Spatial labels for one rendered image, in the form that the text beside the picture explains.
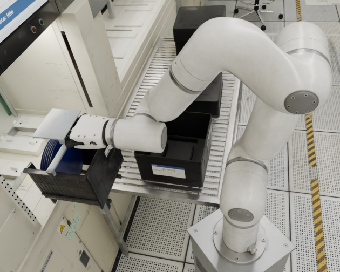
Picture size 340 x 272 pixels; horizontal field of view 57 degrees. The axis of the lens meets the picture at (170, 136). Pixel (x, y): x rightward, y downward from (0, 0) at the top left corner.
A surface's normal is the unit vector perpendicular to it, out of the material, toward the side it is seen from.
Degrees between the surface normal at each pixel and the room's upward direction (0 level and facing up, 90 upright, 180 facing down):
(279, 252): 0
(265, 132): 84
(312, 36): 16
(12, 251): 90
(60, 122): 1
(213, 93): 0
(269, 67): 61
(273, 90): 82
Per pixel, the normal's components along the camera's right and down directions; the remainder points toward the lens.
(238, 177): -0.35, -0.68
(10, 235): 0.97, 0.09
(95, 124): -0.12, -0.72
